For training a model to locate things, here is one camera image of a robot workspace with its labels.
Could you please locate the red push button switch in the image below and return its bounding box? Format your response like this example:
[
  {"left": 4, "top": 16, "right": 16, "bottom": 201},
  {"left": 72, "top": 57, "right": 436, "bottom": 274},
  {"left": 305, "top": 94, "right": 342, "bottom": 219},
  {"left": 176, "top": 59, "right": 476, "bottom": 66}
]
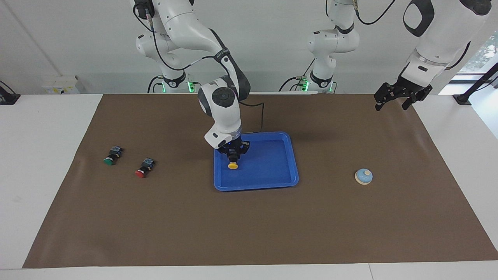
[{"left": 135, "top": 158, "right": 155, "bottom": 179}]

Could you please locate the green push button switch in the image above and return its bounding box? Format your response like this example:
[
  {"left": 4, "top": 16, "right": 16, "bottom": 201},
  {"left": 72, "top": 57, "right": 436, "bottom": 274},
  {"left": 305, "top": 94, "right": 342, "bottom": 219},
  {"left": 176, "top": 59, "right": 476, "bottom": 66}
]
[{"left": 103, "top": 146, "right": 124, "bottom": 166}]

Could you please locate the blue plastic tray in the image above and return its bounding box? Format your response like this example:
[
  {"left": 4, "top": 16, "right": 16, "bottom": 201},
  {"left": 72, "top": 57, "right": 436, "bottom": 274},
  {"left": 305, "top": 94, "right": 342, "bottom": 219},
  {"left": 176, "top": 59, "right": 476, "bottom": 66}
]
[{"left": 213, "top": 131, "right": 299, "bottom": 192}]

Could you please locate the light blue call bell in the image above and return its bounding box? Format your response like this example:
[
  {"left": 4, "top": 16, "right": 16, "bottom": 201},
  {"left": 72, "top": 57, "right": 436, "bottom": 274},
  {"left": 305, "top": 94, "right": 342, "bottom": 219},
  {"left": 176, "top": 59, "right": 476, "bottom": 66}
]
[{"left": 354, "top": 168, "right": 374, "bottom": 186}]

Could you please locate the brown table mat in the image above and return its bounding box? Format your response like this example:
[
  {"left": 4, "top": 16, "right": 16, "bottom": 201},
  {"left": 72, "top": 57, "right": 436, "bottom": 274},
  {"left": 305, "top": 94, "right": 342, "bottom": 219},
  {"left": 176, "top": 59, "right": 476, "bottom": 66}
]
[{"left": 22, "top": 93, "right": 498, "bottom": 269}]

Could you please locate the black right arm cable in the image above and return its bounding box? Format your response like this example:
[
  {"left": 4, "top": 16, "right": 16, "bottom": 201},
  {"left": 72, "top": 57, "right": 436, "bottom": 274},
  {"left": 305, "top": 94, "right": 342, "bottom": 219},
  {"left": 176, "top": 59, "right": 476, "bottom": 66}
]
[{"left": 133, "top": 3, "right": 266, "bottom": 133}]

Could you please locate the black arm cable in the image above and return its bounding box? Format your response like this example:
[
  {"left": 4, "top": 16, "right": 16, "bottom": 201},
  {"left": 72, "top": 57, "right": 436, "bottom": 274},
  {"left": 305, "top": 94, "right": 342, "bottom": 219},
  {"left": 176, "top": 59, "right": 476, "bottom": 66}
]
[
  {"left": 355, "top": 0, "right": 396, "bottom": 25},
  {"left": 133, "top": 3, "right": 266, "bottom": 133}
]

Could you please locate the black camera stand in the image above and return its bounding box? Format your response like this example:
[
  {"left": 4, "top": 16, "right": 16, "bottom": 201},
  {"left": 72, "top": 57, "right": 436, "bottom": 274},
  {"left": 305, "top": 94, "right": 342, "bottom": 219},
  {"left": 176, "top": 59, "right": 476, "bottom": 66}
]
[{"left": 452, "top": 62, "right": 498, "bottom": 105}]

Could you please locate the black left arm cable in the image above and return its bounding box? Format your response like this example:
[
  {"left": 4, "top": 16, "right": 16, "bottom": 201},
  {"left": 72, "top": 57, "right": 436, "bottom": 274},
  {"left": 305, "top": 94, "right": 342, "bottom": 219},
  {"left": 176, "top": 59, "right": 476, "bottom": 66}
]
[{"left": 355, "top": 0, "right": 396, "bottom": 25}]

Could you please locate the black left base cable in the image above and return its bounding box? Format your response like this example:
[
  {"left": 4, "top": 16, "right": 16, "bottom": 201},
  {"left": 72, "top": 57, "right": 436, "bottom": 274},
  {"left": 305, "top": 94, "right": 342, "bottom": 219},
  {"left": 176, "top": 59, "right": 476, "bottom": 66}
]
[{"left": 278, "top": 58, "right": 316, "bottom": 93}]

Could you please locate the black base cable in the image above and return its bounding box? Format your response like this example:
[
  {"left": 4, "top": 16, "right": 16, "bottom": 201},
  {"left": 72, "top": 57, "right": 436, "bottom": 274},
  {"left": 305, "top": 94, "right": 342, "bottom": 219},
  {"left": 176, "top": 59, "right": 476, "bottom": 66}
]
[
  {"left": 278, "top": 58, "right": 316, "bottom": 93},
  {"left": 147, "top": 76, "right": 164, "bottom": 94}
]

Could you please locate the black right base cable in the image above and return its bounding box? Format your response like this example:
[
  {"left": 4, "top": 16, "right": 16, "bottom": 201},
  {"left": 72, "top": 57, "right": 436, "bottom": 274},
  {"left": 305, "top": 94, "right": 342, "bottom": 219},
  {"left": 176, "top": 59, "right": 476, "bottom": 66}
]
[{"left": 147, "top": 76, "right": 164, "bottom": 94}]

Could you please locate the black clamp mount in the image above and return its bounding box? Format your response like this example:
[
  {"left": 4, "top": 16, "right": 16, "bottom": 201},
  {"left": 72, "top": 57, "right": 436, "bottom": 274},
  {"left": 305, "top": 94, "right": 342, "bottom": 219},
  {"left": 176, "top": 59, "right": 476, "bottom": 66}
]
[{"left": 0, "top": 81, "right": 21, "bottom": 105}]

